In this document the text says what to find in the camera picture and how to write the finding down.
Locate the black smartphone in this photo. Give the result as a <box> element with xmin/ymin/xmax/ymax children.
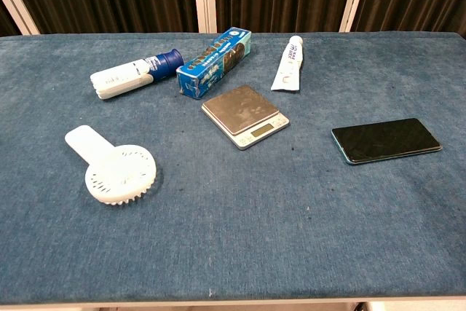
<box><xmin>331</xmin><ymin>118</ymin><xmax>443</xmax><ymax>165</ymax></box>

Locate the silver digital kitchen scale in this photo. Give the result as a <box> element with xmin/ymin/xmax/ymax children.
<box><xmin>201</xmin><ymin>84</ymin><xmax>291</xmax><ymax>150</ymax></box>

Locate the blue toothpaste box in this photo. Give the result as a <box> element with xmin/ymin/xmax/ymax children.
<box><xmin>175</xmin><ymin>27</ymin><xmax>253</xmax><ymax>101</ymax></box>

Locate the blue velvet table cloth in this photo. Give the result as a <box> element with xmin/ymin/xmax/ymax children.
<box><xmin>0</xmin><ymin>31</ymin><xmax>466</xmax><ymax>305</ymax></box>

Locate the white cream tube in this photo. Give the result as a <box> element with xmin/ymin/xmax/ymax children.
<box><xmin>270</xmin><ymin>35</ymin><xmax>304</xmax><ymax>92</ymax></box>

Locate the white handheld fan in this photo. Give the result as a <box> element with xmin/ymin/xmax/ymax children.
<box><xmin>64</xmin><ymin>125</ymin><xmax>158</xmax><ymax>206</ymax></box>

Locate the white bottle with blue cap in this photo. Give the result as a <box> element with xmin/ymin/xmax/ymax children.
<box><xmin>90</xmin><ymin>48</ymin><xmax>184</xmax><ymax>100</ymax></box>

